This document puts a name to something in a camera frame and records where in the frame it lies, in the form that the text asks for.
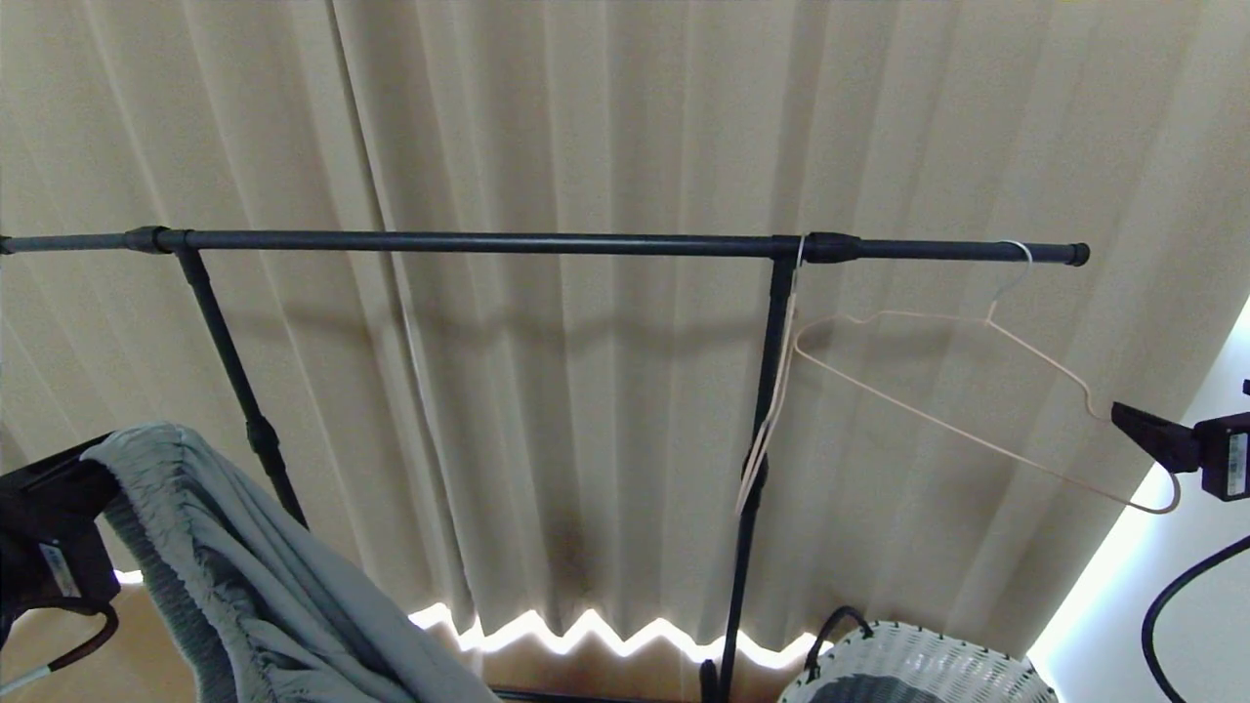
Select black cable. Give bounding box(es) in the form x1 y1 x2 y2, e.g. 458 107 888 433
0 603 120 696
1141 532 1250 703

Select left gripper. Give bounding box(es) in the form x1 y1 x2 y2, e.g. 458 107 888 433
0 498 124 631

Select white laundry basket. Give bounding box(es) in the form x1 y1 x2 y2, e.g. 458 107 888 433
776 605 1061 703

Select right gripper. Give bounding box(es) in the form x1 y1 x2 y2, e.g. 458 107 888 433
1199 410 1250 502

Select pink clothes hanger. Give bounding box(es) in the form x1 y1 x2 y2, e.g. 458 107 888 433
793 241 1181 516
734 234 807 517

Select beige curtain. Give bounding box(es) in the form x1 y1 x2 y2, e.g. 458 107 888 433
0 0 1250 657

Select black clothes rack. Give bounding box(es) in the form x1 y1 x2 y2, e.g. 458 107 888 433
0 227 1091 703

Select pale grey shorts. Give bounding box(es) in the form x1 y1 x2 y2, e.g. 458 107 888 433
83 422 499 703

